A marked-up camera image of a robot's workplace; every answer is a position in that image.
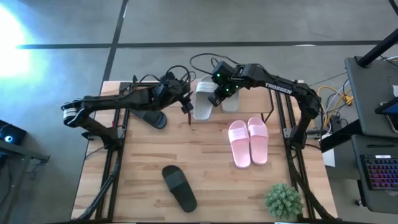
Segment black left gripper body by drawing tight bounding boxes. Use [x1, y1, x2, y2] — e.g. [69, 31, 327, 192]
[160, 75, 192, 103]

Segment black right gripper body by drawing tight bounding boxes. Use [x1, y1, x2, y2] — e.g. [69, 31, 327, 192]
[212, 61, 249, 94]

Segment grey rubber slide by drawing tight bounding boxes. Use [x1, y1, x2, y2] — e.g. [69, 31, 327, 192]
[219, 81, 241, 113]
[193, 75, 218, 121]

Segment black rubber slide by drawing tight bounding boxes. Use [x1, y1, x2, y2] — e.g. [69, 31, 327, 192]
[161, 165, 198, 213]
[129, 107, 168, 130]

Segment pink rubber slide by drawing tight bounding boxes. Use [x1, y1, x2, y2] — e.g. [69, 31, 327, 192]
[247, 116, 269, 166]
[228, 119, 251, 169]

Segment black power strip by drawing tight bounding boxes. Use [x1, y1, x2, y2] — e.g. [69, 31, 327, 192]
[328, 114, 343, 133]

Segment green artificial plant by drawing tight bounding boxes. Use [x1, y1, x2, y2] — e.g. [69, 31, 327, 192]
[264, 183, 304, 220]

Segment white box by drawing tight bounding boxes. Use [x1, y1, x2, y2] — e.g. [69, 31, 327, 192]
[320, 133, 336, 168]

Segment grey side desk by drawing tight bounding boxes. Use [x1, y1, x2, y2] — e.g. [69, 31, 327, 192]
[351, 134, 398, 215]
[344, 55, 398, 138]

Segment black pole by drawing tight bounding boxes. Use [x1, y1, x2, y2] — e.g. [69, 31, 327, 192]
[356, 27, 398, 68]

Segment dark tablet with blue screen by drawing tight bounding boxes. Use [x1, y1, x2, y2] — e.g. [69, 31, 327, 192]
[374, 96, 398, 133]

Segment black device with blue light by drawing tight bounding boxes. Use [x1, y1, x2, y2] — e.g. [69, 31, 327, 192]
[0, 119, 27, 146]

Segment black metal stand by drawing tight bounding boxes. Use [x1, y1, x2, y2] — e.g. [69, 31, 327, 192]
[0, 139, 50, 224]

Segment black backlit keyboard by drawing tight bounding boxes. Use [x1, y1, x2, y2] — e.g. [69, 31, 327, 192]
[360, 154, 398, 191]

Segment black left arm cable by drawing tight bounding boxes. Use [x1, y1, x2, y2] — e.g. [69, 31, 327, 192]
[136, 64, 197, 94]

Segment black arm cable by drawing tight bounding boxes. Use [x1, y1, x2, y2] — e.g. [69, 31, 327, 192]
[189, 52, 240, 77]
[136, 64, 197, 94]

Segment wooden shelf with black frame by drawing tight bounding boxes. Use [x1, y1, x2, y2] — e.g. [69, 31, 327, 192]
[188, 79, 279, 126]

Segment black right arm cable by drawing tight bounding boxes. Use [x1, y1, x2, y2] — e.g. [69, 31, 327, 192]
[189, 52, 240, 77]

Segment black metal rig frame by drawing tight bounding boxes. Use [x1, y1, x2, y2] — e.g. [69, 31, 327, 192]
[71, 74, 343, 224]

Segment yellow cable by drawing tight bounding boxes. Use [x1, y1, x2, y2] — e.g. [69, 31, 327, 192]
[316, 85, 354, 127]

